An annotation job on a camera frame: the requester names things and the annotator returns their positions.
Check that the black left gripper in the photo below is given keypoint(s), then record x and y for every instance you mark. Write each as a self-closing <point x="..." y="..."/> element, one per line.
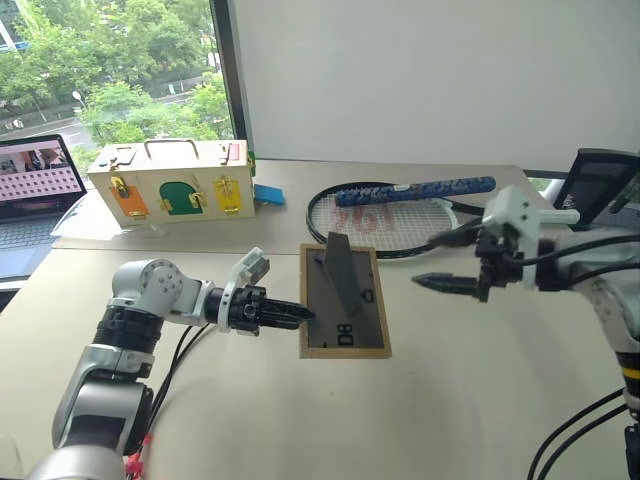
<point x="248" y="312"/>

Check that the blue plastic block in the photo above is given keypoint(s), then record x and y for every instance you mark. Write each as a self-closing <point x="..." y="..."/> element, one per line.
<point x="270" y="194"/>

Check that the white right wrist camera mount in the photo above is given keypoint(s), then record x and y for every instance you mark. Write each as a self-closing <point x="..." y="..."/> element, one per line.
<point x="515" y="210"/>

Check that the black badminton racket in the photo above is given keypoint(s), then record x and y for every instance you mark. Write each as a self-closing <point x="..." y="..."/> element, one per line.
<point x="400" y="225"/>

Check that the open laptop computer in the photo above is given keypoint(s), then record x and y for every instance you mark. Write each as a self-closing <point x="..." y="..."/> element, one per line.
<point x="30" y="200"/>

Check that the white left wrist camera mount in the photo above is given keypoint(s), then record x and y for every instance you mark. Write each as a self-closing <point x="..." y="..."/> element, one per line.
<point x="253" y="265"/>

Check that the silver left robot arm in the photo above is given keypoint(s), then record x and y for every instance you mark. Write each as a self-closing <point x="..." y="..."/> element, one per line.
<point x="150" y="290"/>

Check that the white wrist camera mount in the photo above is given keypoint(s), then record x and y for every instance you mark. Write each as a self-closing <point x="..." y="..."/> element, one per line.
<point x="515" y="210"/>
<point x="253" y="265"/>

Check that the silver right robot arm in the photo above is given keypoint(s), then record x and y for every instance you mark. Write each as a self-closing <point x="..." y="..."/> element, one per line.
<point x="595" y="280"/>

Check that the dark window frame post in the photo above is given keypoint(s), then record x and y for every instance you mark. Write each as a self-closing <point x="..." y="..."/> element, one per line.
<point x="232" y="75"/>

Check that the wooden picture frame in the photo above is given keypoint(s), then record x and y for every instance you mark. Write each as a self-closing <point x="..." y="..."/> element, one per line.
<point x="320" y="320"/>

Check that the black screen device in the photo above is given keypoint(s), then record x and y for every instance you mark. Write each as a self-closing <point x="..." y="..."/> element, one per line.
<point x="595" y="185"/>

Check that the wooden latch lock box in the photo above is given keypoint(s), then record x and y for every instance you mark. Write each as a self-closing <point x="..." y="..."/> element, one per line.
<point x="170" y="185"/>

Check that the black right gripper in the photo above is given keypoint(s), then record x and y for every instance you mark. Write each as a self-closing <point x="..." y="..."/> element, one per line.
<point x="495" y="272"/>

